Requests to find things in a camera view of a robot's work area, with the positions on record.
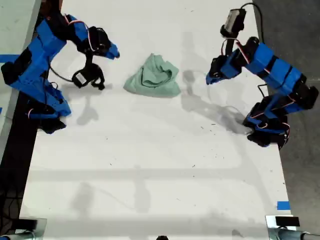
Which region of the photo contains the pale green T-shirt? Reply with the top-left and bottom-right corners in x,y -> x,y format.
122,52 -> 182,99

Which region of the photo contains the grey side table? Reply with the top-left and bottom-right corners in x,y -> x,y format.
0,0 -> 43,156

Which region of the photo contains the long blue tape strip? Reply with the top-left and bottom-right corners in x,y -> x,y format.
0,54 -> 20,62

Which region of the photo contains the short blue tape strip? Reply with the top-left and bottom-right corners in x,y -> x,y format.
276,200 -> 292,211

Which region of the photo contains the small black box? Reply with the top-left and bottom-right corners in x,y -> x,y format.
274,216 -> 301,227

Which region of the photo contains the black camera stalk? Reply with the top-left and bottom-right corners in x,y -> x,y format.
83,53 -> 106,91
221,36 -> 241,57

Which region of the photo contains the black camera box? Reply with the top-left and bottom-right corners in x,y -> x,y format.
219,8 -> 247,37
71,70 -> 88,89

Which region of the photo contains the thin black cable loop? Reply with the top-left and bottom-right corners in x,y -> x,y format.
257,83 -> 270,99

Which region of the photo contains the black camera cable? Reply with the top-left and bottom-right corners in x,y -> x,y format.
48,62 -> 75,83
240,2 -> 265,44

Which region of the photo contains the metal corner bracket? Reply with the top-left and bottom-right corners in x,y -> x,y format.
17,217 -> 48,240
264,214 -> 298,240

